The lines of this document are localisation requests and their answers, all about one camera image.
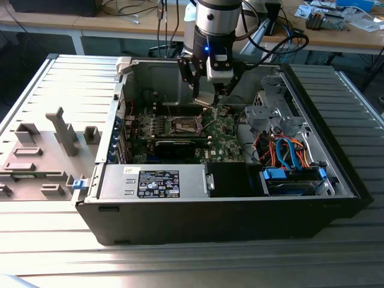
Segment blue box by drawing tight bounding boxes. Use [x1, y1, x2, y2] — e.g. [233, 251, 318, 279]
[335, 0, 376, 13]

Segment hard disk in blue carrier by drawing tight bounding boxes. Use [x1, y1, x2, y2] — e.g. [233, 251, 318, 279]
[260, 166, 328, 198]

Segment white paper sheets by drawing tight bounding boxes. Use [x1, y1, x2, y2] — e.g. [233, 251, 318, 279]
[344, 8, 384, 34]

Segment CPU socket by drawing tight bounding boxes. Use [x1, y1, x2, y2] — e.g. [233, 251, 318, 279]
[169, 115, 206, 136]

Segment black PC case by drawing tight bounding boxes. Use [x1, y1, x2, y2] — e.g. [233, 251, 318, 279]
[71, 55, 375, 247]

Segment black device case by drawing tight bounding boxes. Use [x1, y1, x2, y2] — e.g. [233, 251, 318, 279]
[8, 0, 99, 18]

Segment silver metal drive cage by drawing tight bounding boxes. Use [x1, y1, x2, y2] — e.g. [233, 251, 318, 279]
[243, 74, 311, 137]

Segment black expansion card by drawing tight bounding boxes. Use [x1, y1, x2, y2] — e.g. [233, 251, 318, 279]
[154, 138, 196, 160]

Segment light wooden desk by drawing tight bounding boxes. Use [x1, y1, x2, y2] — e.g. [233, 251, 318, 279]
[260, 0, 384, 94]
[0, 0, 185, 56]

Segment pale grey slanted panel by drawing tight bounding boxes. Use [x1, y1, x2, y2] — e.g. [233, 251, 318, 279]
[239, 17, 268, 57]

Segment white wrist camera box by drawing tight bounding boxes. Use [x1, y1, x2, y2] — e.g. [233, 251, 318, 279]
[206, 53, 235, 83]

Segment silver CPU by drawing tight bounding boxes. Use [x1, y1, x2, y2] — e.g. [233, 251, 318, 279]
[193, 92, 215, 107]

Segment blue expansion card retainer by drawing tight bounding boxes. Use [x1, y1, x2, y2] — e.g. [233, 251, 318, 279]
[108, 115, 121, 161]

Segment grey parts rack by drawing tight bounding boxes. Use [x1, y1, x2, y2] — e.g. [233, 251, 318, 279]
[0, 106, 105, 202]

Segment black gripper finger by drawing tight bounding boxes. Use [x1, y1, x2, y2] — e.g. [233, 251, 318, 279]
[176, 55, 201, 101]
[213, 61, 245, 106]

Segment black upright box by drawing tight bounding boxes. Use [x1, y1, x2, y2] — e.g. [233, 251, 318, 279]
[265, 0, 283, 37]

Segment blue flat data cable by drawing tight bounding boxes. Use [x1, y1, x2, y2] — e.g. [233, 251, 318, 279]
[275, 136, 299, 171]

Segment silver power supply unit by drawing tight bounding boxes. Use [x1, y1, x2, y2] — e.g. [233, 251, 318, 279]
[96, 163, 211, 201]

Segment grey case latch handle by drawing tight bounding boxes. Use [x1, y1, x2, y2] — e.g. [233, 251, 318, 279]
[115, 56, 133, 76]

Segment black CPU cooler heatsink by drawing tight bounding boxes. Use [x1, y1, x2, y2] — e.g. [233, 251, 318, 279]
[305, 8, 327, 31]

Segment metal socket cover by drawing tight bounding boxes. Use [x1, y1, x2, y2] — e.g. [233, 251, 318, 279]
[194, 104, 214, 130]

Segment green motherboard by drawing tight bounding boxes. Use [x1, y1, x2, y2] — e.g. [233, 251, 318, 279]
[123, 103, 246, 165]

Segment silver metal device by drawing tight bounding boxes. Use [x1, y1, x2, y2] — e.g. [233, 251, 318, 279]
[323, 11, 346, 31]

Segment orange wire bundle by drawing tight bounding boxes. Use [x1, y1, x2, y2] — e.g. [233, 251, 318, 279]
[257, 134, 314, 169]

